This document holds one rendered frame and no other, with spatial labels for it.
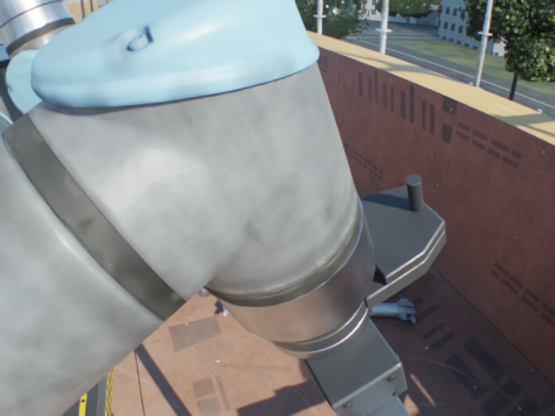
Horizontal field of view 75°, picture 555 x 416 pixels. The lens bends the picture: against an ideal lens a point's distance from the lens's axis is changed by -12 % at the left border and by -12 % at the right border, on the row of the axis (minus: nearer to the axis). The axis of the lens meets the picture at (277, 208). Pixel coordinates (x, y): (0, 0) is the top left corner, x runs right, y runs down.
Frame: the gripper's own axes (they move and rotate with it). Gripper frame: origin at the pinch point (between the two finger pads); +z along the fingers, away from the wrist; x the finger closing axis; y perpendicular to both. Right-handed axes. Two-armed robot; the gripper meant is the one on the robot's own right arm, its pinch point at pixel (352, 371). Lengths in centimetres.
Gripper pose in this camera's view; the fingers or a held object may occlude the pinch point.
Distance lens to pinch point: 39.2
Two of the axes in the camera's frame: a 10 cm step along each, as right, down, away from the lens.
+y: -8.6, 5.1, -0.7
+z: 3.3, 6.5, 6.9
